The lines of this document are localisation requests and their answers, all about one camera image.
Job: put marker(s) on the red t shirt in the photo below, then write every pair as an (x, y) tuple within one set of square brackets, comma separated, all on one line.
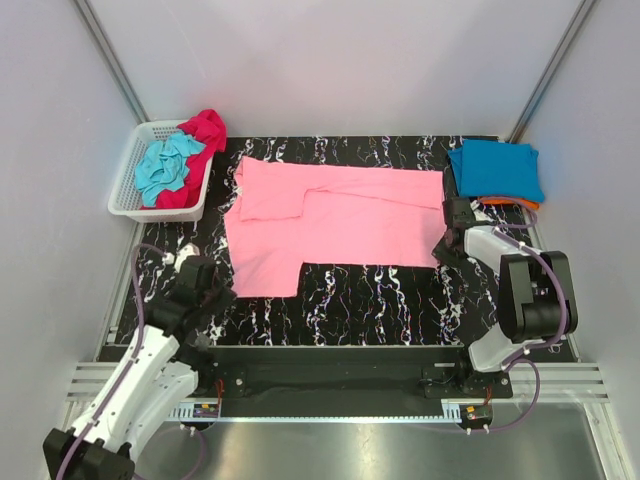
[(208, 128)]

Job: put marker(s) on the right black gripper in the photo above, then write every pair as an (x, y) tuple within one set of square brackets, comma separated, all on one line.
[(447, 248)]

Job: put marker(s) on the light blue t shirt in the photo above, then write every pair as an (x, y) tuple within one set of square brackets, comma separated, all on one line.
[(164, 166)]

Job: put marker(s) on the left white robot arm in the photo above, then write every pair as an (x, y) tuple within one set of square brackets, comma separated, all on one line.
[(159, 369)]

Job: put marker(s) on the white slotted cable duct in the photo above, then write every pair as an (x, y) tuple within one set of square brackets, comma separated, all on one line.
[(426, 412)]

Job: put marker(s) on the pink t shirt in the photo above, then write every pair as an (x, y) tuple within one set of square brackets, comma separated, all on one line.
[(288, 215)]

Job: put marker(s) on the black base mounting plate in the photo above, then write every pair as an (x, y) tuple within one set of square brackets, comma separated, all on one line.
[(241, 380)]

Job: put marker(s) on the folded teal t shirt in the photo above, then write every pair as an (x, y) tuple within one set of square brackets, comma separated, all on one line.
[(485, 168)]

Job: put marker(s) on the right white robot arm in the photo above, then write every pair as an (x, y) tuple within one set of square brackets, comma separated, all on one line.
[(536, 303)]

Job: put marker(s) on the aluminium frame rail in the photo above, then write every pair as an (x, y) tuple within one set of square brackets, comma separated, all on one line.
[(572, 382)]

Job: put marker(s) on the folded orange t shirt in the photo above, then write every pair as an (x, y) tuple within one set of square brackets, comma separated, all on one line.
[(501, 200)]

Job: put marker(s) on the white plastic basket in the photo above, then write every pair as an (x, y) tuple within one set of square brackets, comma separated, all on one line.
[(125, 200)]

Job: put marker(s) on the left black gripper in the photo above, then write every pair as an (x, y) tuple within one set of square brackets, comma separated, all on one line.
[(215, 293)]

